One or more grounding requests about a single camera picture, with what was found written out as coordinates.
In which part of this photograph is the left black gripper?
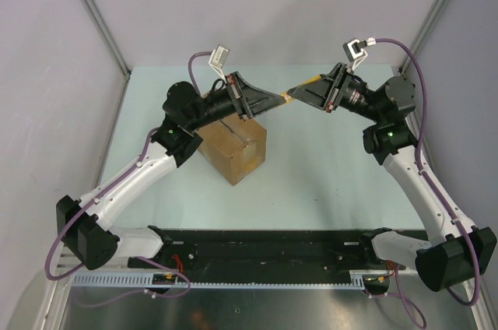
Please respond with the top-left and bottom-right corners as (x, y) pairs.
(187, 72), (284, 131)

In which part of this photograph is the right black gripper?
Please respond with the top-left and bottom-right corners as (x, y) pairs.
(288, 62), (384, 124)

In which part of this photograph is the yellow utility knife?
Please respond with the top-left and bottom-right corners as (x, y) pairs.
(280, 75), (321, 104)

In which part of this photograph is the brown cardboard express box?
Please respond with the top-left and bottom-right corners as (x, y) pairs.
(197, 114), (267, 186)

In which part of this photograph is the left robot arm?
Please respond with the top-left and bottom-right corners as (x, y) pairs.
(56, 72), (286, 270)

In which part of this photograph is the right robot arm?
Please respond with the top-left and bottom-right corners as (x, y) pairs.
(289, 63), (497, 292)

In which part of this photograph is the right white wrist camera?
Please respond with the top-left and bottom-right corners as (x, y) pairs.
(342, 38), (368, 72)

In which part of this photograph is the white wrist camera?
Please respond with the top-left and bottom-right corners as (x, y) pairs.
(342, 38), (368, 72)
(209, 44), (230, 79)

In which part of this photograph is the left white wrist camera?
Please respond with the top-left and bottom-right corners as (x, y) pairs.
(209, 44), (230, 79)

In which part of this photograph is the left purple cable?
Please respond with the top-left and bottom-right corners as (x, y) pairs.
(45, 51), (219, 307)

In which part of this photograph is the purple cable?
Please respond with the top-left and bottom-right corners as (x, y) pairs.
(365, 37), (480, 329)
(45, 51), (219, 307)

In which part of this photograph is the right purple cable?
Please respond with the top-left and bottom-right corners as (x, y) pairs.
(365, 37), (480, 329)

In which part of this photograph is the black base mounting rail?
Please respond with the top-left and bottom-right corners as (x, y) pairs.
(128, 228), (427, 273)

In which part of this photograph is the right aluminium frame post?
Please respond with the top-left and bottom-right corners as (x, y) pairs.
(409, 0), (450, 58)

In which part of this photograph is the aluminium frame post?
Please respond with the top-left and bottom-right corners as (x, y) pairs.
(409, 0), (450, 58)
(57, 0), (132, 76)

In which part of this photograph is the white slotted cable duct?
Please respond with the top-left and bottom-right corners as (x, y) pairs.
(72, 270), (369, 290)

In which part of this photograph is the left aluminium frame post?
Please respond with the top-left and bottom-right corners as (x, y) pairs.
(57, 0), (132, 76)

